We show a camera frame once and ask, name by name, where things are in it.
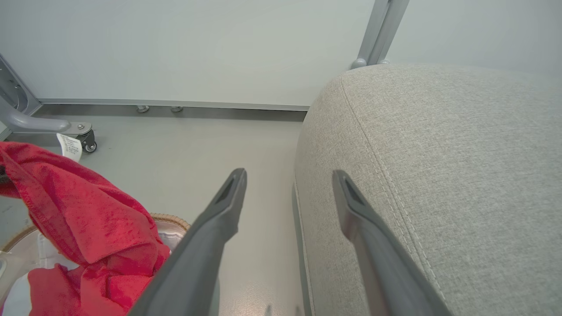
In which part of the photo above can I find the grey aluminium partition bottom rail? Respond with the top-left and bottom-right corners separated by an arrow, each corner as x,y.
37,98 -> 310,111

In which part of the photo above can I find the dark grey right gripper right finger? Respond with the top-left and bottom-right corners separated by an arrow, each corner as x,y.
332,170 -> 453,316

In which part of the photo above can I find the grey partition double post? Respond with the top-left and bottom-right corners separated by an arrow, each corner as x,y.
350,0 -> 410,69

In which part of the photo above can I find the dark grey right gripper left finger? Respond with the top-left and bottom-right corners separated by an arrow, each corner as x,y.
127,168 -> 247,316

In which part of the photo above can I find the red garment with white trim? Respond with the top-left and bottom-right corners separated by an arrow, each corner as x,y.
0,141 -> 171,316

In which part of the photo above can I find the beige grey fabric sofa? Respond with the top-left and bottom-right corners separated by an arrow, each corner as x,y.
292,63 -> 562,316

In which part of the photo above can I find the white care label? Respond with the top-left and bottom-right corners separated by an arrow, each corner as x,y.
56,133 -> 83,163

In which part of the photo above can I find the grey partition corner post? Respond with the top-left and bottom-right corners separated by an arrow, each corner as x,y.
0,55 -> 42,117

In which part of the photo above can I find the white basket with wicker rim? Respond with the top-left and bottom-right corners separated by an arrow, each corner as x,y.
0,213 -> 191,316

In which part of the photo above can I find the black caster wheel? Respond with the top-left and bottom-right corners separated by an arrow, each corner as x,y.
79,129 -> 98,153

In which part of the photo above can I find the grey partition foot leg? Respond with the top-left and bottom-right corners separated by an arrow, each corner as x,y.
0,94 -> 94,141

